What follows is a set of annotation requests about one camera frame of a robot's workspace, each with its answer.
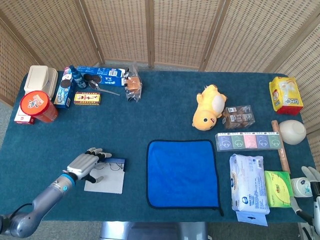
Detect red snack can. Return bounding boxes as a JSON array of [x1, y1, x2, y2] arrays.
[[19, 90, 60, 123]]

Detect cream plastic lunch box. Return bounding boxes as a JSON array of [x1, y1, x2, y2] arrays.
[[23, 64, 59, 101]]

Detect small red white box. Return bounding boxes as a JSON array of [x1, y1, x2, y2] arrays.
[[13, 109, 36, 125]]

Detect wooden rolling pin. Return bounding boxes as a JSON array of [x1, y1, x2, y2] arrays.
[[271, 119, 292, 174]]

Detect white wet wipes pack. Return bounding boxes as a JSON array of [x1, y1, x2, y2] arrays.
[[229, 153, 271, 227]]

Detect clear bag of bread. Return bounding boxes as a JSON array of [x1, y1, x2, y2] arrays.
[[123, 65, 143, 103]]

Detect blue spray bottle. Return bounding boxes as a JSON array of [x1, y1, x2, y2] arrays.
[[68, 65, 88, 90]]

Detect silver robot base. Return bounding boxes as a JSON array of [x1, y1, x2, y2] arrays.
[[99, 221, 209, 240]]

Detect small yellow red box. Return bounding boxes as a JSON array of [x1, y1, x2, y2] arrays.
[[73, 91, 102, 106]]

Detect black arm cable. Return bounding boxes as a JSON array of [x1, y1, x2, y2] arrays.
[[11, 202, 35, 216]]

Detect cream bowl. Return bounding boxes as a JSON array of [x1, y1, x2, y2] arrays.
[[278, 119, 307, 145]]

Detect wire-frame eyeglasses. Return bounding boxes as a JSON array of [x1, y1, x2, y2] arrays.
[[96, 161, 125, 171]]

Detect metal spoon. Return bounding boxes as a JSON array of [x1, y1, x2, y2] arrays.
[[88, 79, 121, 97]]

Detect wooden rattan folding screen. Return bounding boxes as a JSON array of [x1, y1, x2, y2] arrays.
[[0, 0, 320, 162]]

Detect multicolour pocket tissue pack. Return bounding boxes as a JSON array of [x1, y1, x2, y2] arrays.
[[214, 131, 285, 153]]

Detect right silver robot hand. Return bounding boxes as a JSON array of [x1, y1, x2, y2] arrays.
[[289, 165, 320, 226]]

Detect clear box of brown sweets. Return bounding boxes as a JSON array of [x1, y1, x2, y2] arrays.
[[221, 104, 256, 130]]

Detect long blue cookie box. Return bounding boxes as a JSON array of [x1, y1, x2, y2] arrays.
[[76, 65, 127, 88]]

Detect short blue cookie box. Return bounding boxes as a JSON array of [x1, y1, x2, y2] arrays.
[[53, 66, 77, 110]]

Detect yellow red snack bag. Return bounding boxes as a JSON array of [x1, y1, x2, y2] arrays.
[[268, 76, 305, 116]]

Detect green tissue pack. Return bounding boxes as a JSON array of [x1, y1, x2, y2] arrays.
[[263, 170, 297, 209]]

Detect blue microfiber cloth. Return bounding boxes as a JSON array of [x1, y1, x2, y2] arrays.
[[146, 139, 225, 217]]

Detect blue glasses case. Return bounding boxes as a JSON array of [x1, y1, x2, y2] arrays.
[[84, 157, 127, 195]]

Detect teal table cover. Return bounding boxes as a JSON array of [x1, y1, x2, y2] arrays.
[[0, 70, 317, 223]]

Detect white floral cup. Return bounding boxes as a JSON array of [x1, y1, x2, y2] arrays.
[[291, 176, 313, 198]]

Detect yellow plush toy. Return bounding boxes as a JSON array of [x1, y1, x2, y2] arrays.
[[191, 84, 228, 131]]

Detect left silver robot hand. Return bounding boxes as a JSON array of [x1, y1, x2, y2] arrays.
[[62, 147, 113, 184]]

